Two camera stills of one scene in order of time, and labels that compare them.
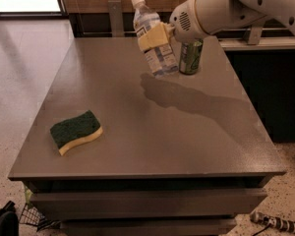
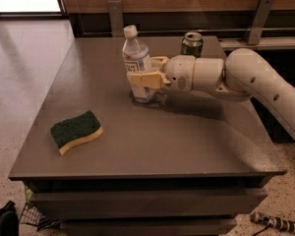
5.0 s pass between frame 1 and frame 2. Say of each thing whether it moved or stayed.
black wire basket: stayed
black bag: stayed
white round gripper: moved
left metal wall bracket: stayed
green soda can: stayed
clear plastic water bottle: moved
